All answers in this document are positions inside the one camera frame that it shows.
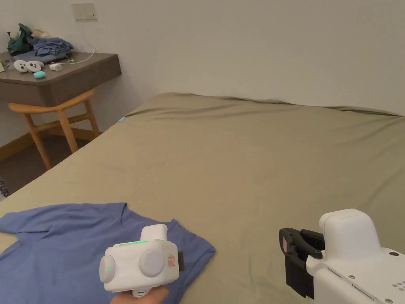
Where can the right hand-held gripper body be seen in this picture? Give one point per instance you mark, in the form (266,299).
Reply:
(351,253)

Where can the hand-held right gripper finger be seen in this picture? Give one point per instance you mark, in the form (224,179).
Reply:
(314,239)
(289,240)

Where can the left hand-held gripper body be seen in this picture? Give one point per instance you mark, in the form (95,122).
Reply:
(139,266)

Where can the person's left hand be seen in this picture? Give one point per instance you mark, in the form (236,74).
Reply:
(142,300)

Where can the blue shirt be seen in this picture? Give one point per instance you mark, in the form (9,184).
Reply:
(63,240)

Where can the bed with olive sheet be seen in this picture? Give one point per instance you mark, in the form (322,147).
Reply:
(237,158)

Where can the brown wall-mounted desk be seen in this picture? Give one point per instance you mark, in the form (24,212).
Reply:
(72,82)

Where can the beige wall socket plate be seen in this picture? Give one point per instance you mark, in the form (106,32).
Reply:
(84,12)

